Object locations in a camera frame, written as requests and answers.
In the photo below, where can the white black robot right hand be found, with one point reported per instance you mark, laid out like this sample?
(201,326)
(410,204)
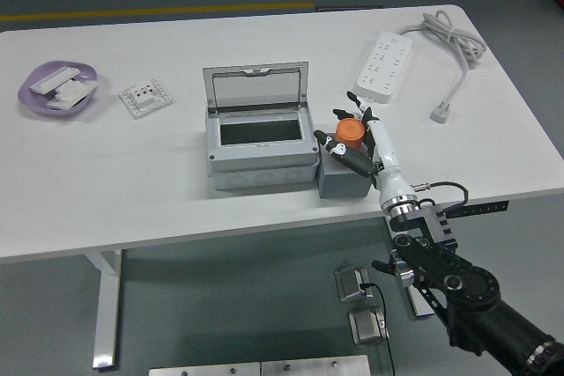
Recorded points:
(388,151)

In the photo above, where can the orange cylinder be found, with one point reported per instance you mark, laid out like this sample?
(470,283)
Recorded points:
(350,130)

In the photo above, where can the grey electrical box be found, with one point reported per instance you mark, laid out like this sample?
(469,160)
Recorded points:
(260,160)

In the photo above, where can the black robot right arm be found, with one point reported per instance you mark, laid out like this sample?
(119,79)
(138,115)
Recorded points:
(467,288)

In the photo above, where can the grey cube with round hole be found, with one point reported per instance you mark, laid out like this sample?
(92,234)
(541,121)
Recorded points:
(343,184)

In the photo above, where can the silver floor socket box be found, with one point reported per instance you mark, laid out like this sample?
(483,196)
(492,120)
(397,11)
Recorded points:
(348,283)
(365,327)

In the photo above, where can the white power strip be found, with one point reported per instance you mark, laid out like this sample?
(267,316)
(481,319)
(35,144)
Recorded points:
(384,65)

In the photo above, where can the black table control panel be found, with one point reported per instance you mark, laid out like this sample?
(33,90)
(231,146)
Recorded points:
(480,208)

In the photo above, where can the white table leg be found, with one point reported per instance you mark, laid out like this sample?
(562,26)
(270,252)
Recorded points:
(419,305)
(108,305)

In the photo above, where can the silver metal plate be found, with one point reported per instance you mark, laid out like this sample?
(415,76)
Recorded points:
(202,370)
(317,366)

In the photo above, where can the white plastic clip pieces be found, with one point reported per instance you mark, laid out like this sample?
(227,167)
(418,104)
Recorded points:
(70,94)

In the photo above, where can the long white plastic panel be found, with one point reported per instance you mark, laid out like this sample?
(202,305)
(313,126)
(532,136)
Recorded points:
(53,78)

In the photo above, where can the purple dish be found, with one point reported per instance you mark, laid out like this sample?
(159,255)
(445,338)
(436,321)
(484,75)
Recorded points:
(35,103)

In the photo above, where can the white wall socket panel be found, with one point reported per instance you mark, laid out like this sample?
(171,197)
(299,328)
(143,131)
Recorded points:
(145,98)

